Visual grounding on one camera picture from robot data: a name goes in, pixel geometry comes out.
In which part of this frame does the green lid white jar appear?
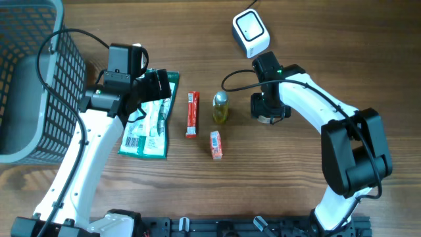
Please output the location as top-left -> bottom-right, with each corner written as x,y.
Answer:
257,115 -> 280,125

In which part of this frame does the yellow liquid small bottle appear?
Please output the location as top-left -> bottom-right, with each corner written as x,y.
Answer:
212,91 -> 229,124

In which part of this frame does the red white carton cup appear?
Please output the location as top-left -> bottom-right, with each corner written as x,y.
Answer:
210,131 -> 223,160

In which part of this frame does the red stick packet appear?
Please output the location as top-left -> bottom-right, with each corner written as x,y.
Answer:
186,91 -> 200,138

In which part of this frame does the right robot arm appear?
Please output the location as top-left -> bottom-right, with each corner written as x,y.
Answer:
251,51 -> 393,236

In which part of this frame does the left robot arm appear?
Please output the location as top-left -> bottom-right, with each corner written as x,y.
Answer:
11,44 -> 171,236

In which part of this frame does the white barcode scanner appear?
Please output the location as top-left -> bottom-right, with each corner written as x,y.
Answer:
232,9 -> 270,59

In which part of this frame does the grey plastic mesh basket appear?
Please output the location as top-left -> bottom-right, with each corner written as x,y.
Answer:
1,1 -> 86,165

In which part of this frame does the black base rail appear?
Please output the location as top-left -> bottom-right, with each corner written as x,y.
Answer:
131,215 -> 372,237

